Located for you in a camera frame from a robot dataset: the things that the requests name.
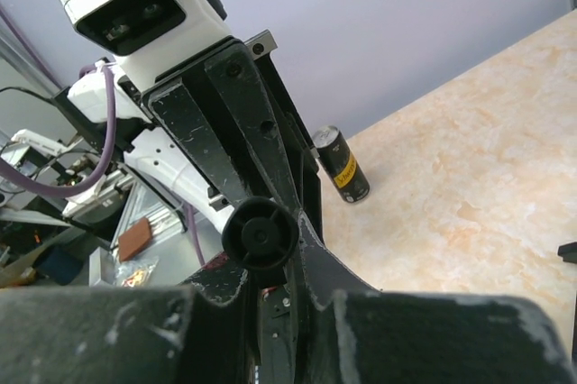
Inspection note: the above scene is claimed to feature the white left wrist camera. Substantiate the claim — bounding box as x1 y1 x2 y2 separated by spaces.
60 0 232 91

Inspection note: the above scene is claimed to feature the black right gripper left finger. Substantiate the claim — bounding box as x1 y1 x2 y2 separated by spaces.
1 264 258 383

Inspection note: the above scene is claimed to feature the black white marker pen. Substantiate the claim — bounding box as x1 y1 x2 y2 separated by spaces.
221 197 299 289

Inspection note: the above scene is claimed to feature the black yellow drink can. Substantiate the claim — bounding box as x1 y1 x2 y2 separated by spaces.
312 125 371 204

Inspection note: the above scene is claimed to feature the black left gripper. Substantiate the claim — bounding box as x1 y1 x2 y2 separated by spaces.
142 30 323 236

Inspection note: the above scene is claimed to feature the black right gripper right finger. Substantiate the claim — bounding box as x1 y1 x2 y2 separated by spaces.
295 214 576 383

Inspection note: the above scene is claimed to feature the white whiteboard black frame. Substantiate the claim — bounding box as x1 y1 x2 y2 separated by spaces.
557 242 577 264

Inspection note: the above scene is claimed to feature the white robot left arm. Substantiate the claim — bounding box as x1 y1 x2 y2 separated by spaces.
107 30 323 234

